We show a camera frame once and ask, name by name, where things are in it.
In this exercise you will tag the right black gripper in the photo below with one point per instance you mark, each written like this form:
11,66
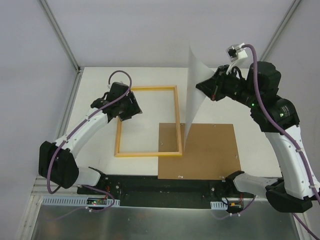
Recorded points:
216,85

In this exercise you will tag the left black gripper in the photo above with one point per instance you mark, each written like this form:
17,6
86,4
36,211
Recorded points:
130,107

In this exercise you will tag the street photo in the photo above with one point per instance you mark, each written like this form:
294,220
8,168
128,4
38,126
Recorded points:
197,72

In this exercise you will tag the yellow wooden picture frame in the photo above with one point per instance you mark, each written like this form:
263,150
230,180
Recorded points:
179,151

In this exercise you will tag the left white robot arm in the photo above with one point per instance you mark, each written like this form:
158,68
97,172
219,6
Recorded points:
57,160

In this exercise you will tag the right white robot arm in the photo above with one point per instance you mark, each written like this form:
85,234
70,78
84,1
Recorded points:
292,192

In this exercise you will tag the brown backing board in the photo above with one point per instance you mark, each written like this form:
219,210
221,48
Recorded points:
210,153

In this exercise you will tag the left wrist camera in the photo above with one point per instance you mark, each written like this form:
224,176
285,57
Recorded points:
110,85

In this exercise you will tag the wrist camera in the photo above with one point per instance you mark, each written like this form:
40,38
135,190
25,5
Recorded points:
237,55
110,85

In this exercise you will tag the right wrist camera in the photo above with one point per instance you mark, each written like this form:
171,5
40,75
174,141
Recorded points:
237,55

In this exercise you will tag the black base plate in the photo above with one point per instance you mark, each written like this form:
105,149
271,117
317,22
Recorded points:
151,192

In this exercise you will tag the left white cable duct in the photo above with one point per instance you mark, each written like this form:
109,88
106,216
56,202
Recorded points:
79,201

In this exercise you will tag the white cable duct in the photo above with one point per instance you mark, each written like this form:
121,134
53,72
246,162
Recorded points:
218,205
79,201

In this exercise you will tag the left aluminium corner post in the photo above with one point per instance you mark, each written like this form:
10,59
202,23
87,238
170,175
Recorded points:
59,34

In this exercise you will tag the aluminium corner post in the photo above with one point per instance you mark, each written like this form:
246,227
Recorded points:
288,16
59,34

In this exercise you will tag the right white cable duct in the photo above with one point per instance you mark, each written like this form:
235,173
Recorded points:
218,205

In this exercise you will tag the right aluminium corner post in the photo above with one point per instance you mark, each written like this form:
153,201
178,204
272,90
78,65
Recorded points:
288,16

